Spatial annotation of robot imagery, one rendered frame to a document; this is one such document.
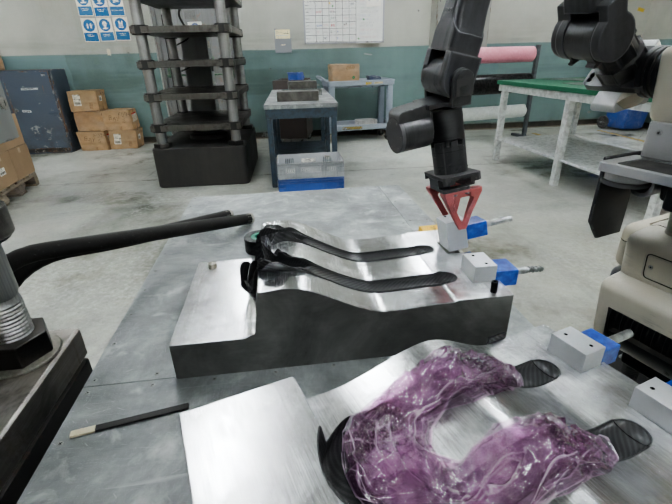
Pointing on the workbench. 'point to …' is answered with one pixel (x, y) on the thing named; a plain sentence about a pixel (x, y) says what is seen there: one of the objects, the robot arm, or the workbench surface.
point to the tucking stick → (128, 420)
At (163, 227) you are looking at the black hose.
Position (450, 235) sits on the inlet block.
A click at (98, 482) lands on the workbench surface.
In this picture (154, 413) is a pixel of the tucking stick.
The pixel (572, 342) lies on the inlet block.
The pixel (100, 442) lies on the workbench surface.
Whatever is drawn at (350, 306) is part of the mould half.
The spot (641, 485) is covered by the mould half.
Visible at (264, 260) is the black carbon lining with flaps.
